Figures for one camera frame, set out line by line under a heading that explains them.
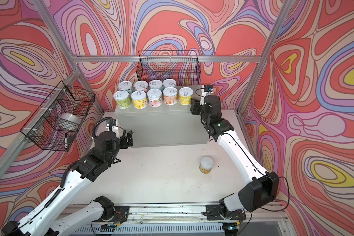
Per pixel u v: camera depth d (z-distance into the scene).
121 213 0.73
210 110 0.53
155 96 0.72
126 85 0.77
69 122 0.70
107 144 0.51
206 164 0.82
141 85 0.77
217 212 0.73
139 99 0.70
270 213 1.21
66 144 0.72
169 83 0.78
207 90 0.61
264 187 0.39
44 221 0.39
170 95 0.72
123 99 0.70
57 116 0.69
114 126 0.59
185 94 0.72
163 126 0.89
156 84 0.78
